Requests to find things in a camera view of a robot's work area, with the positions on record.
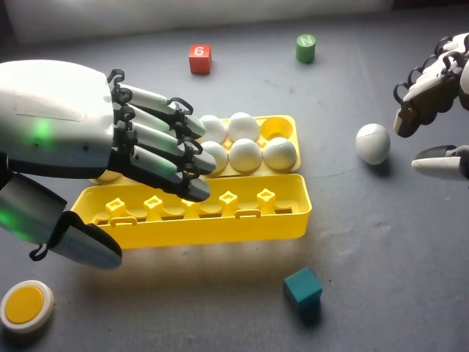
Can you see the grey table cloth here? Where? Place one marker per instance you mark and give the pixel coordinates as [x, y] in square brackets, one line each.
[366, 242]

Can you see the white disc with yellow centre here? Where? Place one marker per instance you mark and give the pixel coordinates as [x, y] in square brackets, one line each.
[25, 305]

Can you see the green cylinder with letter N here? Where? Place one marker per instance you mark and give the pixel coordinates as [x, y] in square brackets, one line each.
[305, 49]

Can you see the red cube with number six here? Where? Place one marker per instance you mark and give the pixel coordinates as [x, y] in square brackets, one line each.
[200, 60]

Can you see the teal wooden cube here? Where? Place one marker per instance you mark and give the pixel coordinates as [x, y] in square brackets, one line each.
[302, 291]

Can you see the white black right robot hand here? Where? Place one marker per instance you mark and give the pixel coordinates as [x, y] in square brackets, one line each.
[428, 88]

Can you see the yellow plastic egg carton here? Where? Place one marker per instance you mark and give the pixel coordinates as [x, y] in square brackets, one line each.
[256, 223]

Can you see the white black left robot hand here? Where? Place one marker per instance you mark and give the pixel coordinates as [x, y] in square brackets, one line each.
[55, 121]

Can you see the white toy egg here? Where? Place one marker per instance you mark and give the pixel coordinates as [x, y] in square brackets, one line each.
[373, 143]
[244, 155]
[214, 128]
[220, 155]
[279, 154]
[243, 126]

